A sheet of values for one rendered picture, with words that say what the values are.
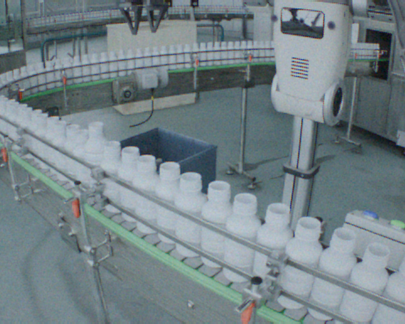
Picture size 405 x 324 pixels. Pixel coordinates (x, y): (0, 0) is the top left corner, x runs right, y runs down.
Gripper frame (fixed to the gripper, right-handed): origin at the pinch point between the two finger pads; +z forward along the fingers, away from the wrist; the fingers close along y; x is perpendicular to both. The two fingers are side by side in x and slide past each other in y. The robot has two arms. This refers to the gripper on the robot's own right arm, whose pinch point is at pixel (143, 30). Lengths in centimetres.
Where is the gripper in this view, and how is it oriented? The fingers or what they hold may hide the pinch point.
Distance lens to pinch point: 93.2
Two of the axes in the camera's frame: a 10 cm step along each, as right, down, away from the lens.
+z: -0.2, 9.1, 4.1
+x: 7.7, 2.7, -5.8
